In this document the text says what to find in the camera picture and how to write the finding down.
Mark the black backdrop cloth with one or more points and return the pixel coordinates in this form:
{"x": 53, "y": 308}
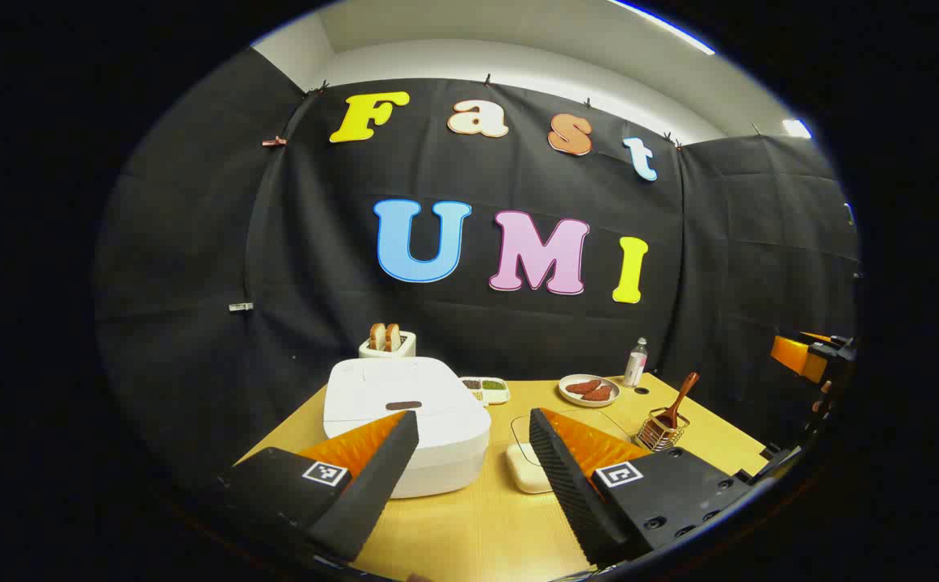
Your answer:
{"x": 316, "y": 242}

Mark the small ceiling light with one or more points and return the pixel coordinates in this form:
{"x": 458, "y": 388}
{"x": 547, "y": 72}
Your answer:
{"x": 797, "y": 128}

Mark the white divided dish of beans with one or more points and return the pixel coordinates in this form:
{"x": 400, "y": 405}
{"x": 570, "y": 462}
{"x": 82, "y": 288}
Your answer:
{"x": 492, "y": 392}

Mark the white clip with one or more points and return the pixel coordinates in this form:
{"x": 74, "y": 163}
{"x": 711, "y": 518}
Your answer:
{"x": 240, "y": 307}

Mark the wooden clothes peg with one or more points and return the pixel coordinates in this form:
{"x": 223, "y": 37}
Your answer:
{"x": 274, "y": 141}

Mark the white round plate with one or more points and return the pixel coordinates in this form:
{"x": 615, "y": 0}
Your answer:
{"x": 570, "y": 398}

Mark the white rice cooker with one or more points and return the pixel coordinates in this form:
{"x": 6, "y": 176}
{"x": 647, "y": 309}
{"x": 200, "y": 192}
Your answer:
{"x": 405, "y": 380}

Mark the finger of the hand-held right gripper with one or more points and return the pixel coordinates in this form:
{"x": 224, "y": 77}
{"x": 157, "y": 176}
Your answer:
{"x": 793, "y": 354}

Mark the white toaster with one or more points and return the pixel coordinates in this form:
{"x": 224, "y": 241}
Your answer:
{"x": 372, "y": 352}

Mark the toast bread slice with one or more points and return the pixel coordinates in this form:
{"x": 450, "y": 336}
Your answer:
{"x": 376, "y": 336}
{"x": 393, "y": 337}

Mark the long ceiling light strip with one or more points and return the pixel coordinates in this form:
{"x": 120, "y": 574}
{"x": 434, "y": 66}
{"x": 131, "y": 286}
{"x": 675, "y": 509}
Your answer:
{"x": 667, "y": 26}

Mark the red meat piece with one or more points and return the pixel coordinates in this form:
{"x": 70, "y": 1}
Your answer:
{"x": 599, "y": 394}
{"x": 583, "y": 386}

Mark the clear plastic bottle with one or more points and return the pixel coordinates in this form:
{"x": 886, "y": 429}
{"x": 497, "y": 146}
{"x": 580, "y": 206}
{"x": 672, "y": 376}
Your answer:
{"x": 636, "y": 365}

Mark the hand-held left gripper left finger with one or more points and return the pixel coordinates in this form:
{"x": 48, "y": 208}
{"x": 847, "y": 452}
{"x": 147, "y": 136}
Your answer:
{"x": 372, "y": 485}

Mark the clear container of rice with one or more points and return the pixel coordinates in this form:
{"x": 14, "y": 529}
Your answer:
{"x": 522, "y": 473}

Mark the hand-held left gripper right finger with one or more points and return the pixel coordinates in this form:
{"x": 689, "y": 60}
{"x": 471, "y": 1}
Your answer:
{"x": 570, "y": 485}

